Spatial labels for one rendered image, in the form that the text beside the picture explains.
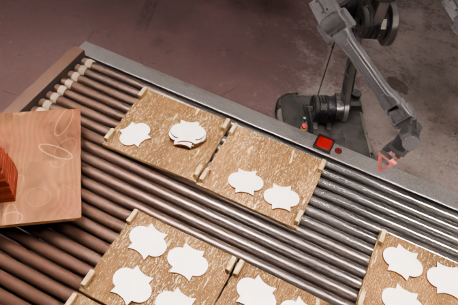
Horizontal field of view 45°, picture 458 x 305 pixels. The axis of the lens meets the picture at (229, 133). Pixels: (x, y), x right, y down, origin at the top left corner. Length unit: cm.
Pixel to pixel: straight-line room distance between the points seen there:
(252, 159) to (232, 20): 229
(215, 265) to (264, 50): 245
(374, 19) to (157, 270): 144
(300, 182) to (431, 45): 265
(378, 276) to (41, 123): 135
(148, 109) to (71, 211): 62
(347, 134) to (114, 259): 183
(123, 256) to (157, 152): 46
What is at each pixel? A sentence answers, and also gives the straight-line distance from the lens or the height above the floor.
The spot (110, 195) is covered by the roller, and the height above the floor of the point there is 92.
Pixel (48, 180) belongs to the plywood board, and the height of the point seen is 104.
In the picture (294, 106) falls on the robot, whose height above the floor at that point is 24.
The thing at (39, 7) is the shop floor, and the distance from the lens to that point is 448.
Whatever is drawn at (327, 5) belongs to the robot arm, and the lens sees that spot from 188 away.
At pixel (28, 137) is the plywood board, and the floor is 104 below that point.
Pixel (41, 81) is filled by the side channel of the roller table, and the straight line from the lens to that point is 249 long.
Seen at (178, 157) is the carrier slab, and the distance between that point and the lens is 217.
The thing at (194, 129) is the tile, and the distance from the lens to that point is 222.
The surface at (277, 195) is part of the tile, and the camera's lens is 210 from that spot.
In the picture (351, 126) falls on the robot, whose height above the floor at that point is 24.
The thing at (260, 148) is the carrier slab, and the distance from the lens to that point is 224.
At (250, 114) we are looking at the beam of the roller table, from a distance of 238.
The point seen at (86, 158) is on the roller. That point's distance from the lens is 222.
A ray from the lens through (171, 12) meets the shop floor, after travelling 437.
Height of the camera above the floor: 266
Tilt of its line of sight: 49 degrees down
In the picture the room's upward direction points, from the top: 8 degrees clockwise
